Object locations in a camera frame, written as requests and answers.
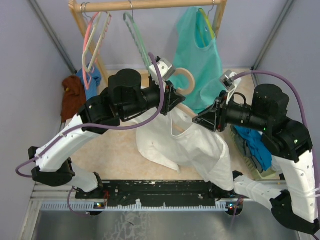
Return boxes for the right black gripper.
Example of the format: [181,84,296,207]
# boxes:
[191,89,268,132]

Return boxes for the beige wooden hanger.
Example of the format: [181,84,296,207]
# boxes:
[173,68,198,118]

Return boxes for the white t-shirt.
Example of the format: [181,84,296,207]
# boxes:
[136,108,234,191]

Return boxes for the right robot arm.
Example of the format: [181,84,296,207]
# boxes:
[192,84,320,235]

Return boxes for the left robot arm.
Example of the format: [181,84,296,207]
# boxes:
[28,68,195,199]

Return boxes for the teal t-shirt on hanger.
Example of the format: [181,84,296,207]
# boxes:
[173,7,225,114]

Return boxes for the yellow-green hanger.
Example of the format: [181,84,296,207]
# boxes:
[198,7,216,39]

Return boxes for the pink plastic hanger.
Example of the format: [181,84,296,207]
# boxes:
[81,12,101,90]

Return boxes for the cream plastic hanger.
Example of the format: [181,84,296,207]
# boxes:
[81,11,112,73]

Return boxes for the green plastic hanger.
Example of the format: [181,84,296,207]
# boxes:
[123,0,151,71]

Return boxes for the grey cloth in basket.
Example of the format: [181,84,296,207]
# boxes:
[231,125,263,173]

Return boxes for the blue cloth in basket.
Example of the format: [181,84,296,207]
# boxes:
[235,126,272,171]

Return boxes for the light green laundry basket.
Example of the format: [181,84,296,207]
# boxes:
[230,127,281,181]

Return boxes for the white cloth in basket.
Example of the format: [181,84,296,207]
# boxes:
[270,155,283,175]

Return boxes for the blue cloth by rack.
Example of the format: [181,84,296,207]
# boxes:
[75,65,102,101]

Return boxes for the brown cloth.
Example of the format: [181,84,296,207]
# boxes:
[60,75,86,123]

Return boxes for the wooden clothes rack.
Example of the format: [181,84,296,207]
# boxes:
[68,0,227,83]

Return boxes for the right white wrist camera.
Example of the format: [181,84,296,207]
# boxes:
[219,70,242,104]

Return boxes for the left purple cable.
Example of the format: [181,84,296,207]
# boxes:
[15,51,166,218]

